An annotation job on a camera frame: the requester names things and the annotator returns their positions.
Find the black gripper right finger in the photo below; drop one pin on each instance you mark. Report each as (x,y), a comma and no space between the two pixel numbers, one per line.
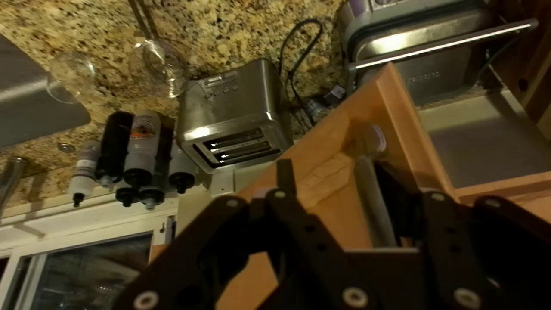
(493,259)

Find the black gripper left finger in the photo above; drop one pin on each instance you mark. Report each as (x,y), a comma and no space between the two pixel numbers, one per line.
(287,247)

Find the wooden cupboard door with bumper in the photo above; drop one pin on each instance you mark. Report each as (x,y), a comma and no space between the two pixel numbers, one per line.
(328,131)

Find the grey bottle black cap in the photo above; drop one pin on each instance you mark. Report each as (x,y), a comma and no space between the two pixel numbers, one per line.
(183,169)

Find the silver two-slot toaster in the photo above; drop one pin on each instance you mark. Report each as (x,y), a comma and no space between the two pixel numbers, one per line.
(230,114)

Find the dark bottle black cap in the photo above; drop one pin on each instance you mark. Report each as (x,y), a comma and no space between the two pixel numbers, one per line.
(164,166)

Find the grey bottle orange label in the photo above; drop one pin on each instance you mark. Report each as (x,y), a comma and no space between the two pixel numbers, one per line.
(144,149)

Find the tall black bottle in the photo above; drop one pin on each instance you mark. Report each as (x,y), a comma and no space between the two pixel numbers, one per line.
(115,143)

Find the white framed window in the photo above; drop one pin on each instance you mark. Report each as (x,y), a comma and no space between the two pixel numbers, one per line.
(87,269)

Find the small white bottle black cap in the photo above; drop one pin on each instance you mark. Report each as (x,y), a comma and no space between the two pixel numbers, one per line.
(85,173)

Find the clear wine glass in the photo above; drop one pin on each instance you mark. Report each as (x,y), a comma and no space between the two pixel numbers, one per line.
(164,62)
(72,78)

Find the stainless steel toaster oven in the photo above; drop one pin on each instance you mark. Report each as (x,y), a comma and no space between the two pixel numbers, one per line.
(424,45)

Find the chrome gooseneck faucet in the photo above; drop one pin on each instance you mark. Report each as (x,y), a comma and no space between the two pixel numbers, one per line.
(11,178)

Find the stainless steel sink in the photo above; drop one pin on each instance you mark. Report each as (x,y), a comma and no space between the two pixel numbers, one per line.
(35,109)

